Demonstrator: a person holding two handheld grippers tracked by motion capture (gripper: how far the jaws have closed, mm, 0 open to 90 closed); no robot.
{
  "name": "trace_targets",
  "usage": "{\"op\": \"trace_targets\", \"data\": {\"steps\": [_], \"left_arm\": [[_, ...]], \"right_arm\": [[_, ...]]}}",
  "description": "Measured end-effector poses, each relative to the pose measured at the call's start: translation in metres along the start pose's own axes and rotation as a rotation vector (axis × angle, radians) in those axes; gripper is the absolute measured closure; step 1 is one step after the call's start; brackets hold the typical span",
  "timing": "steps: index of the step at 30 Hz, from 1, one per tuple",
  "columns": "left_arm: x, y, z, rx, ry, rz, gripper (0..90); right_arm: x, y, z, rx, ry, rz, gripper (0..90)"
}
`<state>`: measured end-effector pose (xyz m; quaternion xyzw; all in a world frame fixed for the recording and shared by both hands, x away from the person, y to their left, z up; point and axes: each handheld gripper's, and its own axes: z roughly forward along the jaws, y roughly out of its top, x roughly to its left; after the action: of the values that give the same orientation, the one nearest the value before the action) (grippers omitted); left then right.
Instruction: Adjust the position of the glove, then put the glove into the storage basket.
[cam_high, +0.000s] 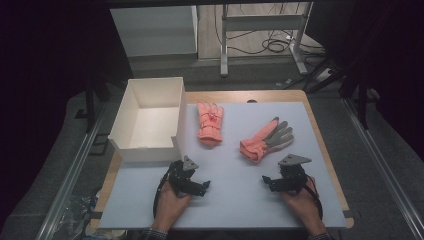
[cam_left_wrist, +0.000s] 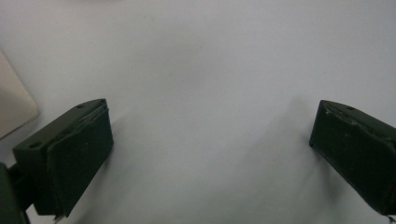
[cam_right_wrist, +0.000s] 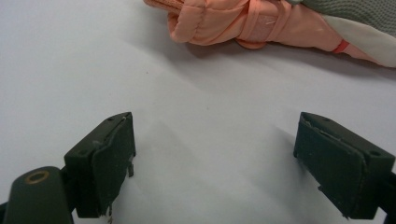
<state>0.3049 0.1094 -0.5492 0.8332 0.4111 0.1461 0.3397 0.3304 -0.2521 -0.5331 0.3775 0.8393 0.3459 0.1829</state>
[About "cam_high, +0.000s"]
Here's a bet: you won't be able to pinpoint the person's right hand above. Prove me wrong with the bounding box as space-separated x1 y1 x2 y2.
279 176 325 228

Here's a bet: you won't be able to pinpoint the white metal desk frame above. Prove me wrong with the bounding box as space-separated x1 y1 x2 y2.
219 1 315 78

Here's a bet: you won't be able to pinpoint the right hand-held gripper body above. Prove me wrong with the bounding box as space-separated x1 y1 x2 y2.
275 153 313 194

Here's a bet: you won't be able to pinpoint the wooden table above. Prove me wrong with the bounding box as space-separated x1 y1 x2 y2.
89 89 355 232

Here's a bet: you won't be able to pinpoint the black stand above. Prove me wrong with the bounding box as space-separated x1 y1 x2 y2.
339 74 379 131
74 76 113 135

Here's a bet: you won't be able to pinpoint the pink glove with red pattern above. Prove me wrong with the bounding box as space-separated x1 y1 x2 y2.
196 101 225 147

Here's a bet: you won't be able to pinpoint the metal floor rail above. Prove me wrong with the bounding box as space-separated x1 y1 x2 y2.
34 101 113 240
340 97 424 240

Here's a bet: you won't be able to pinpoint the clear plastic bag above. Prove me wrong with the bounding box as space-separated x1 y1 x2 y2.
59 193 102 240

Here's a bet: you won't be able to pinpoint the white cabinet panel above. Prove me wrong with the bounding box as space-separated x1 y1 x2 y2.
109 4 199 58

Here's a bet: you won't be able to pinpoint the person's left hand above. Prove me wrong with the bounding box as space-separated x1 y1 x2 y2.
155 181 193 224

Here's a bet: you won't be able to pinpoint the white box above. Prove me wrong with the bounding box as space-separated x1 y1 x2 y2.
107 76 188 163

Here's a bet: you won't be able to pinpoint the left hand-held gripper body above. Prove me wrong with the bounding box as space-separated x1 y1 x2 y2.
167 155 201 198

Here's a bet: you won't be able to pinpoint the pink and grey glove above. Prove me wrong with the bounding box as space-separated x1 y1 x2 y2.
239 116 295 164

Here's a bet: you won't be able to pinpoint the black floor cables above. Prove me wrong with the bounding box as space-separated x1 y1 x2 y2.
213 2 327 58

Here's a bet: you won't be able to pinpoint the light blue table mat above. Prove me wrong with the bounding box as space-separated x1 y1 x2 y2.
98 101 348 230

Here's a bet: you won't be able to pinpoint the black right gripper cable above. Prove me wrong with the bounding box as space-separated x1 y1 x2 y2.
302 184 324 221

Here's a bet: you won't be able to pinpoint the black floor bracket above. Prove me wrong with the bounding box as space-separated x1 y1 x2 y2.
88 132 110 157

